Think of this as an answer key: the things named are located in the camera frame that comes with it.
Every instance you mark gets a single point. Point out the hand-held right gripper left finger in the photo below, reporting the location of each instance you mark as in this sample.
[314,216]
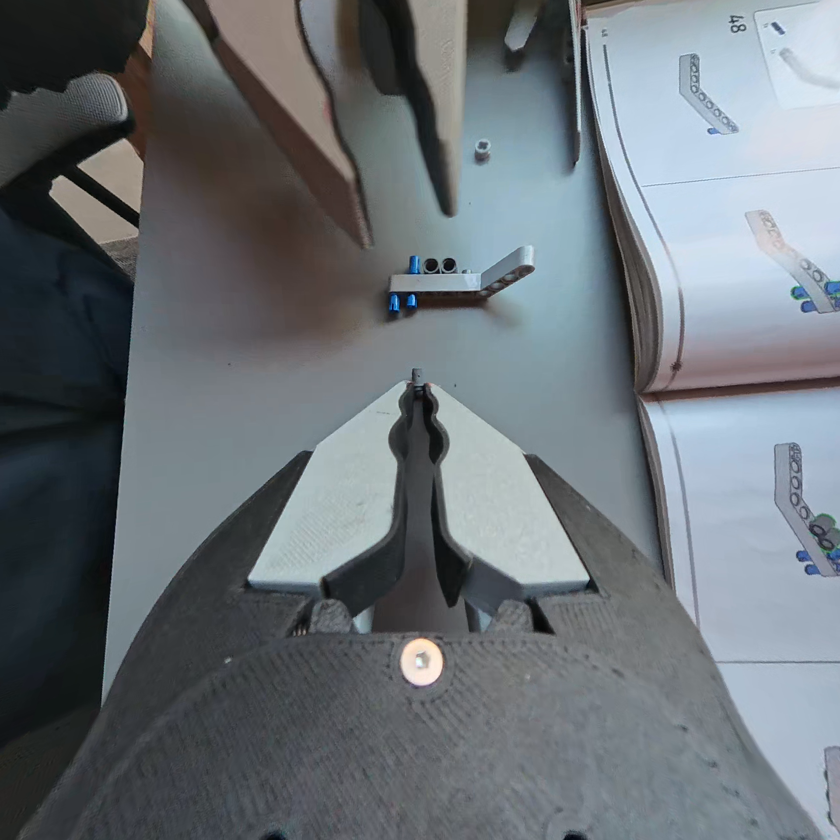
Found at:
[334,512]

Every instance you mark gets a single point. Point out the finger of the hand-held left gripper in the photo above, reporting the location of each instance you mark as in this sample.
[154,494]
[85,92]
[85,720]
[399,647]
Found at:
[433,79]
[295,111]

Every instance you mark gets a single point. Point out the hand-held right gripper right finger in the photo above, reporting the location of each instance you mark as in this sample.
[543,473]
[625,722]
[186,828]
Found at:
[505,512]

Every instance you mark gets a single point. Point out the grey bent lego beam assembly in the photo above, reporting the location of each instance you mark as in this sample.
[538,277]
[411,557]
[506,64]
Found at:
[439,282]

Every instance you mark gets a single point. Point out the small grey lego bush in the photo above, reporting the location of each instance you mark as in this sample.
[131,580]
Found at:
[483,150]

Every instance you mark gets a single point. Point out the grey curved lego piece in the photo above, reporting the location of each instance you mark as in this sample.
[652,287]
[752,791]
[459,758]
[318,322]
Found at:
[522,26]

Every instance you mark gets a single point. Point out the open lego instruction booklet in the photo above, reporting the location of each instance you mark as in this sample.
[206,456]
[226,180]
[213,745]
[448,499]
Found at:
[735,367]

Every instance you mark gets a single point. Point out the grey office chair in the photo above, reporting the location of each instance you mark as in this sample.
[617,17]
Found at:
[59,124]

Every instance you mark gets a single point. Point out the dark cloth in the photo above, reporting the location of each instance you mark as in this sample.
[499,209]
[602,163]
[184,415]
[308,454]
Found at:
[59,39]

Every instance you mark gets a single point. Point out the person's dark trouser leg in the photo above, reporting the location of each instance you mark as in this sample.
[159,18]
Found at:
[59,407]

